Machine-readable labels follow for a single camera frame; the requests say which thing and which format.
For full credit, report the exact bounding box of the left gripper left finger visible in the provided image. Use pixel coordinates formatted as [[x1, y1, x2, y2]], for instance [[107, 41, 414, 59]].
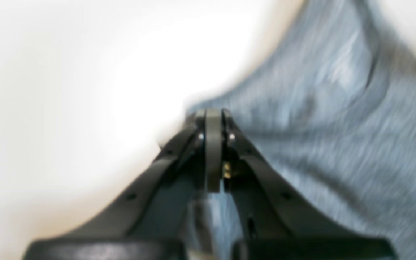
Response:
[[66, 109, 215, 240]]

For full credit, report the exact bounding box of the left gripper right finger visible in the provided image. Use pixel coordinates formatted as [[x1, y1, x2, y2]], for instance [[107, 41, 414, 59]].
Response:
[[213, 109, 357, 240]]

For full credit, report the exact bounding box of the grey t-shirt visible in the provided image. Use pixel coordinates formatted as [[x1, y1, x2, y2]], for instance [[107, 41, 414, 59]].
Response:
[[183, 0, 416, 260]]

